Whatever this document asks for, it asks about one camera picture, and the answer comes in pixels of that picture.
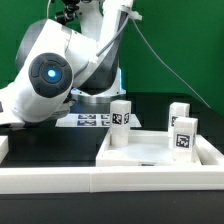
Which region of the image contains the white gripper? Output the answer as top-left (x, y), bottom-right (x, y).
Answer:
top-left (0, 83), bottom-right (25, 128)

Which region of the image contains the white square table top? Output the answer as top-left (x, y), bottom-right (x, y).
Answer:
top-left (96, 130), bottom-right (224, 166)

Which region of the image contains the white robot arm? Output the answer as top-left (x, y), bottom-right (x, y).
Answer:
top-left (0, 0), bottom-right (142, 127)

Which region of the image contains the white marker tag sheet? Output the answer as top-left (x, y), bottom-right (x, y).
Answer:
top-left (56, 113), bottom-right (141, 127)

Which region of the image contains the white U-shaped obstacle fence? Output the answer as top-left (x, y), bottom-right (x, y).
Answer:
top-left (0, 134), bottom-right (224, 195)

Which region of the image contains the white thin cable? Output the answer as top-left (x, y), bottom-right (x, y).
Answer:
top-left (46, 0), bottom-right (56, 19)

